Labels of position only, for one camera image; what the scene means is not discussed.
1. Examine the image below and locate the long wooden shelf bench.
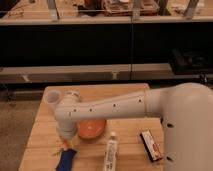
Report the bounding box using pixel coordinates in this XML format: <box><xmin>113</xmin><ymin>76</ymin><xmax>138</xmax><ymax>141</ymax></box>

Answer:
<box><xmin>0</xmin><ymin>63</ymin><xmax>174</xmax><ymax>84</ymax></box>

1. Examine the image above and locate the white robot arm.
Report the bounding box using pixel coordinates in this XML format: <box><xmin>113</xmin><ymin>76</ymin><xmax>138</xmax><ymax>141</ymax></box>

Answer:
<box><xmin>54</xmin><ymin>83</ymin><xmax>213</xmax><ymax>171</ymax></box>

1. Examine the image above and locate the black box on shelf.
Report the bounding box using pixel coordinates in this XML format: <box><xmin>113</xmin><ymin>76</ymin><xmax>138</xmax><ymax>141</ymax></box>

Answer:
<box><xmin>169</xmin><ymin>49</ymin><xmax>213</xmax><ymax>75</ymax></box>

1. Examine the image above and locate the black snack box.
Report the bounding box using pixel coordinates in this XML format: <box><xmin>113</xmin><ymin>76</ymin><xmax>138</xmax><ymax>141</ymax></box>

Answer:
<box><xmin>140</xmin><ymin>130</ymin><xmax>162</xmax><ymax>162</ymax></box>

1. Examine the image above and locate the orange bowl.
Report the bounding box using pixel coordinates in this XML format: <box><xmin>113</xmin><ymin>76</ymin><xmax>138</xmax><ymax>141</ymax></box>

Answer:
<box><xmin>77</xmin><ymin>119</ymin><xmax>106</xmax><ymax>139</ymax></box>

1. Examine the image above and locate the white plastic cup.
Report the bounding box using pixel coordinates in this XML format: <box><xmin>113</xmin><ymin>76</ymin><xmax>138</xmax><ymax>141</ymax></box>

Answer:
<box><xmin>44</xmin><ymin>90</ymin><xmax>62</xmax><ymax>112</ymax></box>

